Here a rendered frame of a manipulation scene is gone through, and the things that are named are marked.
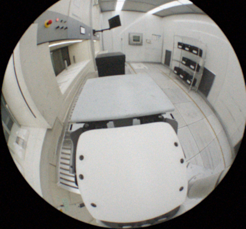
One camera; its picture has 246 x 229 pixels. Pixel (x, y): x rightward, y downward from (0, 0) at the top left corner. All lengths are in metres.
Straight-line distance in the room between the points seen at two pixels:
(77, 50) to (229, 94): 3.51
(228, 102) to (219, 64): 0.99
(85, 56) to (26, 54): 1.45
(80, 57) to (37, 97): 1.45
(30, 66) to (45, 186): 0.51
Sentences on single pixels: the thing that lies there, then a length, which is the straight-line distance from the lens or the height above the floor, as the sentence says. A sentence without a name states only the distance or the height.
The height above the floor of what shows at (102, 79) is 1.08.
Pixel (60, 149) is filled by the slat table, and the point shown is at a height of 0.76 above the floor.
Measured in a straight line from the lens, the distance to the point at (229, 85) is 2.66.
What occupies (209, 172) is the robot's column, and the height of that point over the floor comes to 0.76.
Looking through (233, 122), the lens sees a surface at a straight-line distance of 2.73.
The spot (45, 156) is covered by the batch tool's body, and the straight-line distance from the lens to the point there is 0.50.
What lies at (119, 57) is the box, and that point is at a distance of 0.85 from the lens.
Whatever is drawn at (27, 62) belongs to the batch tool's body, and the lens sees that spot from 0.41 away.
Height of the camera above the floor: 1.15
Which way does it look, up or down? 42 degrees down
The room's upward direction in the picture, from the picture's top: 2 degrees counter-clockwise
